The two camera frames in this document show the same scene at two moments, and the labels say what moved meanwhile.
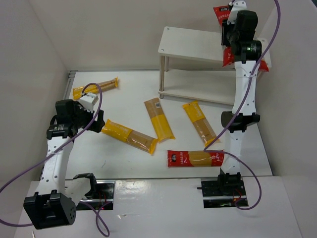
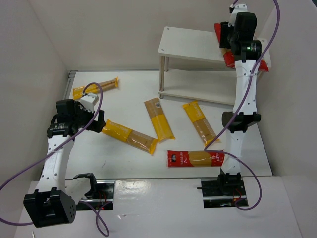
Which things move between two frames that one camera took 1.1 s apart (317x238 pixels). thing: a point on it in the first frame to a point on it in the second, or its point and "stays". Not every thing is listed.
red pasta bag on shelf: [263, 66] stays
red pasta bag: [222, 13] to [229, 56]
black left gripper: [93, 119] stays
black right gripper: [225, 33] stays
